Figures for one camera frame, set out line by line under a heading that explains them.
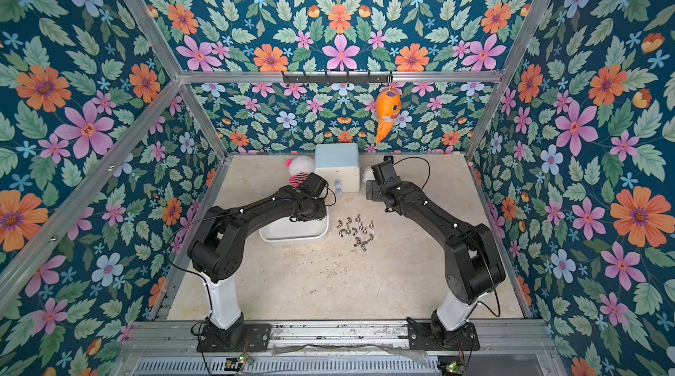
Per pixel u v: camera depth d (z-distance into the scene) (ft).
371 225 3.16
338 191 3.40
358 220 3.23
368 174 3.47
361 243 3.02
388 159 2.62
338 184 3.25
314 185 2.57
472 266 1.49
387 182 2.25
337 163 3.20
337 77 3.06
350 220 3.23
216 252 1.64
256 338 2.41
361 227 3.14
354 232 3.14
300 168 3.50
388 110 3.06
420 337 2.41
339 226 3.15
